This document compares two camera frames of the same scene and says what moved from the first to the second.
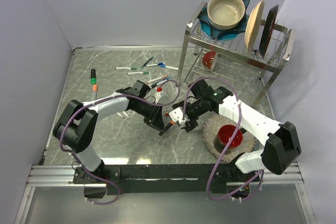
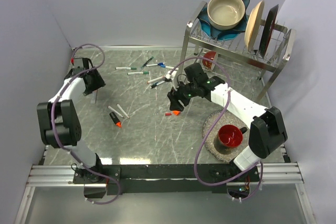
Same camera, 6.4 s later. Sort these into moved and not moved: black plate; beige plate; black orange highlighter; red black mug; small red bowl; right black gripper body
Moved: black orange highlighter; right black gripper body
Not moved: beige plate; black plate; small red bowl; red black mug
